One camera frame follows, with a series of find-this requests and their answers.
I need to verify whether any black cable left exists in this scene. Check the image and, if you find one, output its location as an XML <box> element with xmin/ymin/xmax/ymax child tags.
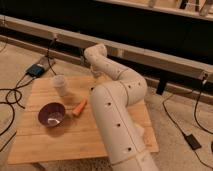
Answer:
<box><xmin>0</xmin><ymin>34</ymin><xmax>58</xmax><ymax>153</ymax></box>

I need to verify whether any black power adapter left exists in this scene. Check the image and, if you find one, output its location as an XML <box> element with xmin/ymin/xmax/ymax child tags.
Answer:
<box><xmin>26</xmin><ymin>64</ymin><xmax>45</xmax><ymax>78</ymax></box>

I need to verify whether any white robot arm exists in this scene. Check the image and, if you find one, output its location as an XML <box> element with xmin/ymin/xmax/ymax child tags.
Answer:
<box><xmin>84</xmin><ymin>44</ymin><xmax>159</xmax><ymax>171</ymax></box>

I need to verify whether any wooden table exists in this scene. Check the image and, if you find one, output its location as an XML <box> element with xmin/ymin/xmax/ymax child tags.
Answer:
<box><xmin>7</xmin><ymin>75</ymin><xmax>160</xmax><ymax>166</ymax></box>

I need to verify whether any dark purple bowl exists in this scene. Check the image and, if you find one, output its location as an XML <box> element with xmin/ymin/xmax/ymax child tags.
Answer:
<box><xmin>38</xmin><ymin>102</ymin><xmax>65</xmax><ymax>127</ymax></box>

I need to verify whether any clear plastic cup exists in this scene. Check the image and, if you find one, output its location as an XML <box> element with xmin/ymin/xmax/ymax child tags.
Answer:
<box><xmin>51</xmin><ymin>75</ymin><xmax>67</xmax><ymax>97</ymax></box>

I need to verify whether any black cable right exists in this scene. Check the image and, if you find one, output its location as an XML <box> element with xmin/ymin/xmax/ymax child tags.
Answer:
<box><xmin>162</xmin><ymin>73</ymin><xmax>213</xmax><ymax>169</ymax></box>

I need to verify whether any orange carrot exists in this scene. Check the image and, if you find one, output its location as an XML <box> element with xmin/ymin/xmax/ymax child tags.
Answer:
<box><xmin>72</xmin><ymin>99</ymin><xmax>87</xmax><ymax>116</ymax></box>

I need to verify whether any black cable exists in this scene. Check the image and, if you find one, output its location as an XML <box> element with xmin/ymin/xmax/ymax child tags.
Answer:
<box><xmin>0</xmin><ymin>34</ymin><xmax>58</xmax><ymax>153</ymax></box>
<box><xmin>162</xmin><ymin>73</ymin><xmax>213</xmax><ymax>169</ymax></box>

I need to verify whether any black power adapter right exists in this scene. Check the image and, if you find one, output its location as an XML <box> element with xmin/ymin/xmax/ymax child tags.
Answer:
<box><xmin>185</xmin><ymin>134</ymin><xmax>201</xmax><ymax>150</ymax></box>

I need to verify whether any black power adapter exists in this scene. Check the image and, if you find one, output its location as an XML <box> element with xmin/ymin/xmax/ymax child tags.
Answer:
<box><xmin>185</xmin><ymin>134</ymin><xmax>201</xmax><ymax>150</ymax></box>
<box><xmin>26</xmin><ymin>64</ymin><xmax>45</xmax><ymax>78</ymax></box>

